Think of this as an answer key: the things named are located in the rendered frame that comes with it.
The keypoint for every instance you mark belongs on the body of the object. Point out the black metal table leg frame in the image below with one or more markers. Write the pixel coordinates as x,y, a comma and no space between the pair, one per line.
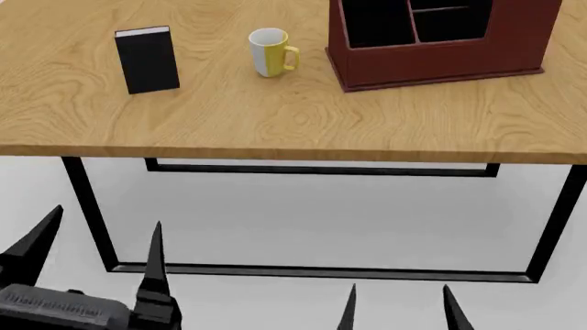
321,268
321,170

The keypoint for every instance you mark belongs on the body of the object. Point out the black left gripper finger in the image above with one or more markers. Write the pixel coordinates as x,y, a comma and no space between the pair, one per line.
32,240
156,275

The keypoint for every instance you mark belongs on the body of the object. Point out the white and yellow mug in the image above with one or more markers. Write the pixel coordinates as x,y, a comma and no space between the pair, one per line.
270,53

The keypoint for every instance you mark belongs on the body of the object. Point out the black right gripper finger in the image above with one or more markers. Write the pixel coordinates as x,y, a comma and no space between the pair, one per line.
454,314
347,313

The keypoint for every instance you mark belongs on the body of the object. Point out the dark red wooden caddy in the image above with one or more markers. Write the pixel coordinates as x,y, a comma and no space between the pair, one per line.
435,44

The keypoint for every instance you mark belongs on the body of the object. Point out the black hardcover book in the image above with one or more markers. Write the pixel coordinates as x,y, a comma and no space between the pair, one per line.
149,60

